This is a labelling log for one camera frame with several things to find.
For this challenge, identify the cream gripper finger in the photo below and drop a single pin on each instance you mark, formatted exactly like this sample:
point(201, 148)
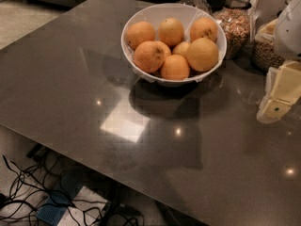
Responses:
point(285, 93)
point(270, 79)

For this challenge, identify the large orange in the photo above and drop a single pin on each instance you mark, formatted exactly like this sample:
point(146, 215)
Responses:
point(202, 54)
point(149, 56)

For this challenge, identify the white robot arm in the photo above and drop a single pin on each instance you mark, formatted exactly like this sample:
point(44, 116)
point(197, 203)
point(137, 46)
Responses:
point(283, 85)

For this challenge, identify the white bowl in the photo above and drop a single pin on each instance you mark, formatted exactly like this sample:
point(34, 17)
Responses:
point(186, 15)

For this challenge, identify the glass jar of grains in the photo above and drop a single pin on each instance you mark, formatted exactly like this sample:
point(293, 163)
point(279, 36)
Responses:
point(265, 52)

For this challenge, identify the glass jar of nuts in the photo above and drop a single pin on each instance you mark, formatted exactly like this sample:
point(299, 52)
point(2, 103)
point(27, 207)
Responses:
point(235, 22)

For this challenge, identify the orange back right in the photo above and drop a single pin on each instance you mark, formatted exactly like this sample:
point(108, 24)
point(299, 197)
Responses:
point(203, 28)

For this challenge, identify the small orange centre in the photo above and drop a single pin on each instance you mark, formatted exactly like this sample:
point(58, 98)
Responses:
point(181, 48)

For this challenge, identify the orange front middle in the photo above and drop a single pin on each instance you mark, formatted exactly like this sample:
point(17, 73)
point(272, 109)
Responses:
point(175, 67)

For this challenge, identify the orange back middle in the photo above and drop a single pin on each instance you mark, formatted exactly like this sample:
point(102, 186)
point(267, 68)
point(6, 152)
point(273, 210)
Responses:
point(171, 31)

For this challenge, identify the orange back left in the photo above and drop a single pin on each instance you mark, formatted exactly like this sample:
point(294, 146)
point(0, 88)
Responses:
point(138, 33)

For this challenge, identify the blue box on floor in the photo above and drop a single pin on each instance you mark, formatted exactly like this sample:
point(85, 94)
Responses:
point(59, 200)

